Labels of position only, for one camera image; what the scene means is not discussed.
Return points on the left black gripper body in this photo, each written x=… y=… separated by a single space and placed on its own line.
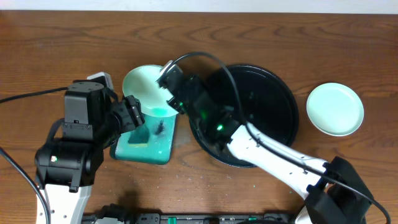
x=131 y=112

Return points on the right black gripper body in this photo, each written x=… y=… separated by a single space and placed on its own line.
x=192 y=78

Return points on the dark green sponge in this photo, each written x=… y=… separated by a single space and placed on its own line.
x=139 y=138

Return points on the mint green plate top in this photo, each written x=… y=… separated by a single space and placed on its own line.
x=141 y=83

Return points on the mint green plate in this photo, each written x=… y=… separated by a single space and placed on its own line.
x=141 y=83
x=335 y=109

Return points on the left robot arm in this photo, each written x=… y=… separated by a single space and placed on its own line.
x=95 y=118

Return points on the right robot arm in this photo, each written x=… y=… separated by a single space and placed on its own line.
x=332 y=192

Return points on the rectangular dark green tray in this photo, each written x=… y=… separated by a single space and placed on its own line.
x=159 y=148

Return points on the round black tray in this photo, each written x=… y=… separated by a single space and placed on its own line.
x=267 y=103

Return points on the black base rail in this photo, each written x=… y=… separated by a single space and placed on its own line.
x=117 y=214

